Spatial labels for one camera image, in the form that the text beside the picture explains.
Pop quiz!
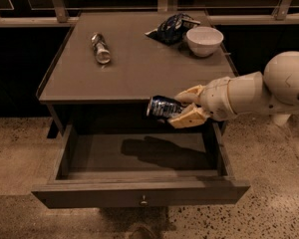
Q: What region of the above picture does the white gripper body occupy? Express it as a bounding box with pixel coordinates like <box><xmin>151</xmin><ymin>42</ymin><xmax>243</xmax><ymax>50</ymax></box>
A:
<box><xmin>199</xmin><ymin>77</ymin><xmax>237</xmax><ymax>121</ymax></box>

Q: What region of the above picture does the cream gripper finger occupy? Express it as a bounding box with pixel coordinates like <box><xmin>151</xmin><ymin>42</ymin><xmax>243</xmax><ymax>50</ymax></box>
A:
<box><xmin>167</xmin><ymin>104</ymin><xmax>209</xmax><ymax>128</ymax></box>
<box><xmin>174</xmin><ymin>85</ymin><xmax>205</xmax><ymax>105</ymax></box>

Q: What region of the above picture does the blue pepsi can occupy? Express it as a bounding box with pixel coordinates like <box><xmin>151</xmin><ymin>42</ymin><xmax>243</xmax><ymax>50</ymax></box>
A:
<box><xmin>147</xmin><ymin>96</ymin><xmax>184</xmax><ymax>120</ymax></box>

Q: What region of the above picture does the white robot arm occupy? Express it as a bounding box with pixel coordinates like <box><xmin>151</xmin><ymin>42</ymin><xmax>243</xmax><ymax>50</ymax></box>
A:
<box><xmin>168</xmin><ymin>51</ymin><xmax>299</xmax><ymax>128</ymax></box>

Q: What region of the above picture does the open top drawer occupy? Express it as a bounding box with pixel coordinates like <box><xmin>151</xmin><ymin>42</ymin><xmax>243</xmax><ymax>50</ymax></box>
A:
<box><xmin>32</xmin><ymin>122</ymin><xmax>250</xmax><ymax>209</ymax></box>

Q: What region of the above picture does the metal drawer knob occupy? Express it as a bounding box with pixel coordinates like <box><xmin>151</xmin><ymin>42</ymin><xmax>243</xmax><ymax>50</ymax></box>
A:
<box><xmin>140</xmin><ymin>195</ymin><xmax>149</xmax><ymax>206</ymax></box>

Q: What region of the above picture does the silver slim can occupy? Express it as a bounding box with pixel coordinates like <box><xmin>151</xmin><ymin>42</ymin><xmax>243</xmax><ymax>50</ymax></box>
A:
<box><xmin>91</xmin><ymin>33</ymin><xmax>111</xmax><ymax>65</ymax></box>

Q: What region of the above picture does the white bowl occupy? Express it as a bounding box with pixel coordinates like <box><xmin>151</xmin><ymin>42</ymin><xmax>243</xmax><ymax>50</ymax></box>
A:
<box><xmin>185</xmin><ymin>26</ymin><xmax>223</xmax><ymax>57</ymax></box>

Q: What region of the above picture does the blue chip bag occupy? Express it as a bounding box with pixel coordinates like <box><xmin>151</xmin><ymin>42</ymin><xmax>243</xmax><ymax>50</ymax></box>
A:
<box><xmin>146</xmin><ymin>13</ymin><xmax>200</xmax><ymax>46</ymax></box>

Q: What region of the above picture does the grey cabinet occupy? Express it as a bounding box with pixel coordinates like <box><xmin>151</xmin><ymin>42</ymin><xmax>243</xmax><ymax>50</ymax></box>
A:
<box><xmin>37</xmin><ymin>12</ymin><xmax>238</xmax><ymax>131</ymax></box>

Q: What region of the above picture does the metal railing frame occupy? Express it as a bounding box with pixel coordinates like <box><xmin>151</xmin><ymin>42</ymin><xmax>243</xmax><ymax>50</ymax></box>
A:
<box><xmin>0</xmin><ymin>0</ymin><xmax>299</xmax><ymax>27</ymax></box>

